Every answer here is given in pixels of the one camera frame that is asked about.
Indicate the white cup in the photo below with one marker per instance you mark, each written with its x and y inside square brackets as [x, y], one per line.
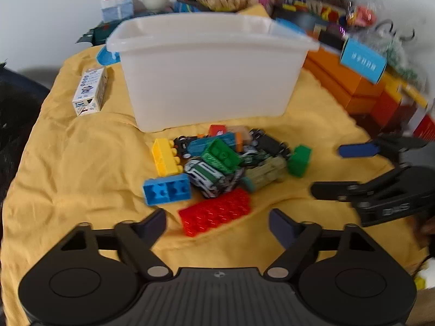
[156, 0]

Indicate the blue labelled box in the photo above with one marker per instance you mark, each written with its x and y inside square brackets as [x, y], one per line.
[363, 60]

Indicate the olive green toy car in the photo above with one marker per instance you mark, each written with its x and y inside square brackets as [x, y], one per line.
[266, 173]

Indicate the small red toy block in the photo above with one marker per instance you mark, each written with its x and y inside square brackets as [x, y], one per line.
[217, 130]

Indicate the blue toy truck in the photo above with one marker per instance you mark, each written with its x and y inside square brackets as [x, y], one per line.
[197, 144]

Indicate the blue tag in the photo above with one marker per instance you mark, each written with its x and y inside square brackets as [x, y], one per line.
[107, 56]

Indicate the yellow cloth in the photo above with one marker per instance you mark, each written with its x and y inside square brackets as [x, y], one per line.
[85, 163]

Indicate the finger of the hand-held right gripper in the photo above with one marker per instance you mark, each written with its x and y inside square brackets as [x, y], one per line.
[356, 150]
[343, 190]

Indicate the red toy brick plate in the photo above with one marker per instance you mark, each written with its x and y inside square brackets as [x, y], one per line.
[217, 212]

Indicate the dark green packet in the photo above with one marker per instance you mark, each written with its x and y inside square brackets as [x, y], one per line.
[98, 34]

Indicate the flat green toy brick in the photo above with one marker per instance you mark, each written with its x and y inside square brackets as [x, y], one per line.
[221, 154]

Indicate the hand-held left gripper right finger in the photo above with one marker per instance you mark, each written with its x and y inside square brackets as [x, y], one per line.
[282, 225]

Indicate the green cube toy brick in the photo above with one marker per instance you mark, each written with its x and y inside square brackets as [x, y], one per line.
[299, 161]

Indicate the small white printed box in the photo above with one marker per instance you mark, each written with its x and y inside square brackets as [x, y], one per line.
[90, 90]

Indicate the pile of colourful toys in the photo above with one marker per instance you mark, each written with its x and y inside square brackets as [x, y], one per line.
[323, 10]

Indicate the orange box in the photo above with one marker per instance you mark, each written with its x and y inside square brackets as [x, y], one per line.
[343, 81]

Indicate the dark cloth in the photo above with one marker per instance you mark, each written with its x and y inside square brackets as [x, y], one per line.
[18, 135]

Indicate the yellow toy brick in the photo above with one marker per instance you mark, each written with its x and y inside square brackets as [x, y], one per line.
[165, 158]

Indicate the white plastic container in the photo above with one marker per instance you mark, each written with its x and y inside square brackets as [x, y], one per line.
[210, 71]

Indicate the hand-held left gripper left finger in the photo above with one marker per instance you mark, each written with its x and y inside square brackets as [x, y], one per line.
[151, 225]

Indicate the clear bag of green pieces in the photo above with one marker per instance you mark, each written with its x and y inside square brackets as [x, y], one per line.
[397, 54]

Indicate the white and green toy car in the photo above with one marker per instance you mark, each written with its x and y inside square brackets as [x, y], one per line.
[204, 178]

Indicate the blue toy brick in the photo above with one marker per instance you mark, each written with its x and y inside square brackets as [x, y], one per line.
[166, 188]

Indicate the dark green toy car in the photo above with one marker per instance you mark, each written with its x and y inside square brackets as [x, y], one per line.
[253, 156]

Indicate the black toy car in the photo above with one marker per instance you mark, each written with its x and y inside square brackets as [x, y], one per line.
[272, 142]

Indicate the dark red box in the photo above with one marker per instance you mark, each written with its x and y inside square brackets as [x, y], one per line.
[385, 110]

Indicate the bright red box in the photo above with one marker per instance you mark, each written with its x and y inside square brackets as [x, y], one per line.
[424, 127]

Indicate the yellow box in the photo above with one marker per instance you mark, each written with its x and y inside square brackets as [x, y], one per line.
[404, 88]

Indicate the pale blue carton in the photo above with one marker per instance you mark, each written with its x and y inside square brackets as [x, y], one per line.
[115, 6]

